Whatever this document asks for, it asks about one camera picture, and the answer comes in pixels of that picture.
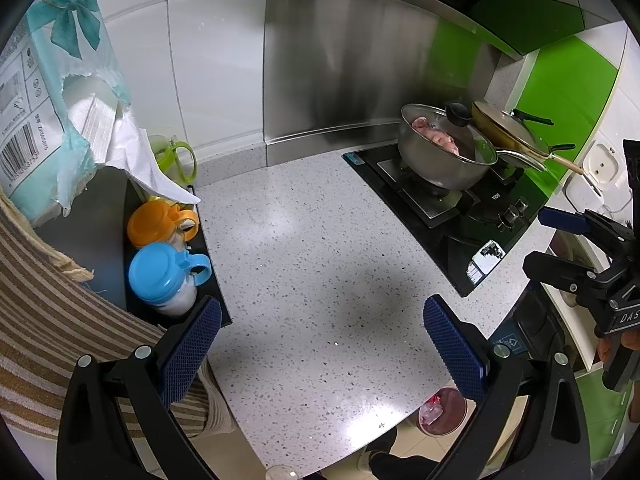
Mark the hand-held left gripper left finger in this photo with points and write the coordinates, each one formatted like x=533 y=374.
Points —
x=192 y=350

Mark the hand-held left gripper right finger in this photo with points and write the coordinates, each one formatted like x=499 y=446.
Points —
x=452 y=355

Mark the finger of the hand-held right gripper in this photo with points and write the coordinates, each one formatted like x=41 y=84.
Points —
x=560 y=220
x=560 y=270

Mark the pink waste bin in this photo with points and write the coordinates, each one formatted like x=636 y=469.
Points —
x=447 y=412

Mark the dark two-part trash bin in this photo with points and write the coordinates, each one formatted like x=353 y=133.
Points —
x=530 y=325

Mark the person's right hand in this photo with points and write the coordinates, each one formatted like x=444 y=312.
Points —
x=610 y=347

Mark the white plastic box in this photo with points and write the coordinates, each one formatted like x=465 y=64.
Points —
x=577 y=192

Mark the stove knob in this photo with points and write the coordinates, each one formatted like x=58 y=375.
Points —
x=509 y=218
x=520 y=205

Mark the yellow frying pan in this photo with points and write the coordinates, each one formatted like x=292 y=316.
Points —
x=567 y=162

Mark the black tray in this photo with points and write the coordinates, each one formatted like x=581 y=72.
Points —
x=212 y=285

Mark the white stove sticker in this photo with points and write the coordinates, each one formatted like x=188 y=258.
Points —
x=484 y=260

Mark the blue lid jar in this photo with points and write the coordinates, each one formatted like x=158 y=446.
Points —
x=155 y=275

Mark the green cabinet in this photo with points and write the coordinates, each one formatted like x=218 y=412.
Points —
x=600 y=410

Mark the glass pan lid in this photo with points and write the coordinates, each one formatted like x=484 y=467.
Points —
x=505 y=127

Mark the black glass gas stove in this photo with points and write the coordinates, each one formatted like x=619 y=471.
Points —
x=450 y=220

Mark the person's dark trouser leg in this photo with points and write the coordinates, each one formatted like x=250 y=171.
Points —
x=405 y=465

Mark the person's black shoe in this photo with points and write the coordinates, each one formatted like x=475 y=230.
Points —
x=377 y=452

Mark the steel cooking pot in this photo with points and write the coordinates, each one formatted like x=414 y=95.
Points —
x=440 y=165

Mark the orange lid jar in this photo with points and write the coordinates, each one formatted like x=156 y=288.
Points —
x=150 y=225

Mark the glass pot lid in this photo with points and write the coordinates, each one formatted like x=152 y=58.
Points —
x=450 y=127

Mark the dark grey appliance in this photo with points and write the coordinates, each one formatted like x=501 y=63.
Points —
x=95 y=240

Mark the brown striped cloth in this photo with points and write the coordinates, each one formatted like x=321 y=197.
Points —
x=45 y=335

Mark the raw meat pieces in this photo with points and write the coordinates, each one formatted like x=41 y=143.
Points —
x=435 y=135

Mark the white bag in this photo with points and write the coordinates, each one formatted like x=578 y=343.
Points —
x=606 y=467

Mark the white round container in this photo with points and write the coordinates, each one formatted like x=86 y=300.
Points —
x=282 y=473

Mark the green plastic pitcher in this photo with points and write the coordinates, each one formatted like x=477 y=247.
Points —
x=170 y=157

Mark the steel backsplash panel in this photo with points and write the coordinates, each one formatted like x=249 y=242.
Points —
x=350 y=50

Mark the teal tissue package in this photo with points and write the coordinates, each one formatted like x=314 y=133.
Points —
x=30 y=110

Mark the white wall socket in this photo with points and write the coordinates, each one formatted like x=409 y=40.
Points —
x=604 y=162

